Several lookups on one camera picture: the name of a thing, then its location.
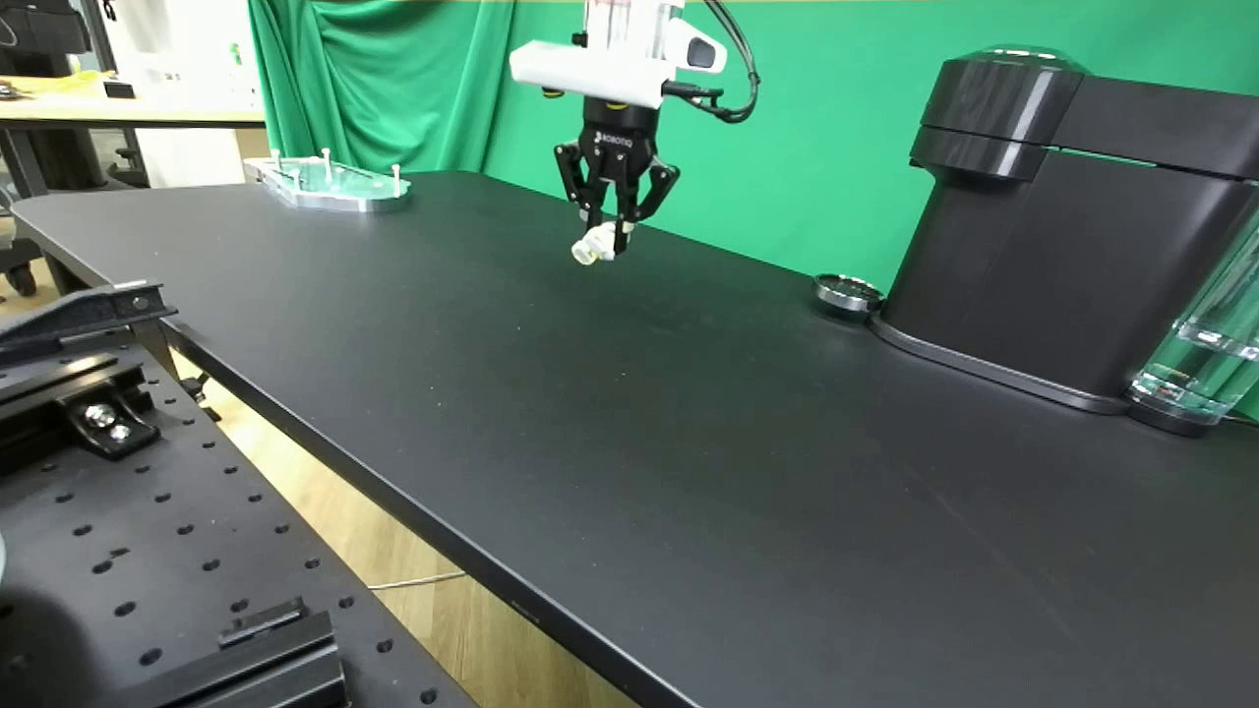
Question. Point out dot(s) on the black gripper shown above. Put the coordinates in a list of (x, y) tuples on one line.
[(620, 128)]

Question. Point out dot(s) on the white paper piece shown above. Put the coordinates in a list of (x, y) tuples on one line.
[(595, 244)]

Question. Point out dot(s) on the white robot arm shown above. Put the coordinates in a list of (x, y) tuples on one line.
[(632, 16)]

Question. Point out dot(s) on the green fabric backdrop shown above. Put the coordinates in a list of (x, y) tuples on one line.
[(840, 142)]

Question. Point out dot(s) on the small round black cap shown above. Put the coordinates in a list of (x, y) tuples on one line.
[(847, 292)]

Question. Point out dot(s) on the black coffee machine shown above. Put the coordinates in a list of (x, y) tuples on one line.
[(1049, 248)]

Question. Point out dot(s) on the white cabinet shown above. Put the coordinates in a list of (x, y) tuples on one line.
[(184, 45)]

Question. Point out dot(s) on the wooden desk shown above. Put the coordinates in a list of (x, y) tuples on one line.
[(81, 111)]

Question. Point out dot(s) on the black perforated breadboard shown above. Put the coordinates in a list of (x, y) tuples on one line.
[(158, 564)]

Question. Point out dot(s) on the clear water tank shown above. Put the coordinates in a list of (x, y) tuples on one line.
[(1215, 347)]

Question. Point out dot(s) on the black metal rail bracket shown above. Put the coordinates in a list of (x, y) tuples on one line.
[(73, 321)]

